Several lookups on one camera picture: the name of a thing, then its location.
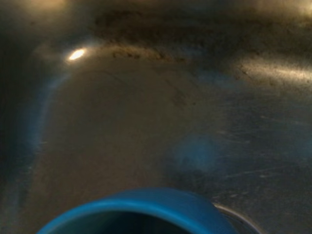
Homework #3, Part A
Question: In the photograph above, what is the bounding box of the blue mug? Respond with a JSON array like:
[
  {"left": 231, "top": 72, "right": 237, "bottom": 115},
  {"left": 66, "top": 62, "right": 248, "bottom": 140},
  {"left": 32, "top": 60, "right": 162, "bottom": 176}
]
[{"left": 36, "top": 187, "right": 235, "bottom": 234}]

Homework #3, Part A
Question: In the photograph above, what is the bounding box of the stainless steel sink basin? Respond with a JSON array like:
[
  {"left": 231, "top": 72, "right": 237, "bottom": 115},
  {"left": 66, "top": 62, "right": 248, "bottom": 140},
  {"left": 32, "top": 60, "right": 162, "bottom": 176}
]
[{"left": 0, "top": 0, "right": 312, "bottom": 234}]

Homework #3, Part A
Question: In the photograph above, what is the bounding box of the metal sink drain ring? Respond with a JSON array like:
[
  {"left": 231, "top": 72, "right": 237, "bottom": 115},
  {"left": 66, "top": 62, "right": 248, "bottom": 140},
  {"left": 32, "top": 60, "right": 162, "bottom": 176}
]
[{"left": 212, "top": 203, "right": 261, "bottom": 234}]

